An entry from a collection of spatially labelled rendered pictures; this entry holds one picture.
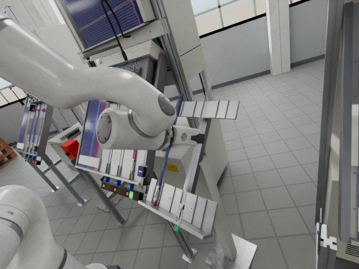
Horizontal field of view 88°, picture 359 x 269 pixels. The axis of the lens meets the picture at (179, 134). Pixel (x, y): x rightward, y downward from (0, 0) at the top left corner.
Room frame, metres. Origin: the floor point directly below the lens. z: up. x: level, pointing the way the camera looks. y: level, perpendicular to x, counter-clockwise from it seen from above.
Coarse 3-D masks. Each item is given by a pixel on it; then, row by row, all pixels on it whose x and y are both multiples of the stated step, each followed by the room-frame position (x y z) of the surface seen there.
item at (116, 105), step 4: (156, 64) 1.11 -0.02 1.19; (156, 68) 1.09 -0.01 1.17; (152, 80) 1.07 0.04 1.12; (152, 84) 1.05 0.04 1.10; (112, 104) 1.23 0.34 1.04; (116, 104) 1.20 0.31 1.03; (120, 104) 1.17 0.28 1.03; (116, 108) 1.17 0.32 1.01; (120, 108) 1.15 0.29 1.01; (124, 108) 1.12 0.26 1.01; (128, 108) 1.10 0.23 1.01
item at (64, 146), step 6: (66, 144) 1.55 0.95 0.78; (72, 144) 1.53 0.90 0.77; (78, 144) 1.56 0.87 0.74; (66, 150) 1.53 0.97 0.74; (72, 150) 1.51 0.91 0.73; (72, 156) 1.52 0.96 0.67; (96, 180) 1.55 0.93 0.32; (108, 192) 1.57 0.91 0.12; (114, 198) 1.58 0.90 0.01; (120, 198) 1.54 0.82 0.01; (102, 204) 1.55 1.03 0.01; (114, 204) 1.48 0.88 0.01; (108, 210) 1.43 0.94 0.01
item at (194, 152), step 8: (208, 80) 0.62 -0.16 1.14; (208, 88) 0.60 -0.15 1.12; (208, 96) 0.59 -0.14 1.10; (200, 120) 0.55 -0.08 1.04; (200, 128) 0.53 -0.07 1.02; (192, 152) 0.50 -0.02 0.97; (192, 160) 0.48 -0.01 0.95; (192, 168) 0.47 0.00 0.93; (184, 184) 0.45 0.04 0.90; (184, 192) 0.43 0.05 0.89; (184, 200) 0.41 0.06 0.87; (176, 224) 0.38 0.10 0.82
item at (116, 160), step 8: (104, 152) 1.07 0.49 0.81; (112, 152) 1.02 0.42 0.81; (120, 152) 0.97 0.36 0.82; (128, 152) 0.93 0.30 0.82; (136, 152) 0.89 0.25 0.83; (144, 152) 0.85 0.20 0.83; (104, 160) 1.03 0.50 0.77; (112, 160) 0.98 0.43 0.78; (120, 160) 0.94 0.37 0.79; (128, 160) 0.90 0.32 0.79; (136, 160) 0.86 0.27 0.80; (104, 168) 1.00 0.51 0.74; (112, 168) 0.95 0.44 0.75; (120, 168) 0.90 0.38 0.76; (128, 168) 0.87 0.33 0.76; (136, 168) 0.83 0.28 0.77; (120, 176) 0.88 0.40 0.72; (128, 176) 0.84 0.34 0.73; (136, 176) 0.80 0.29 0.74
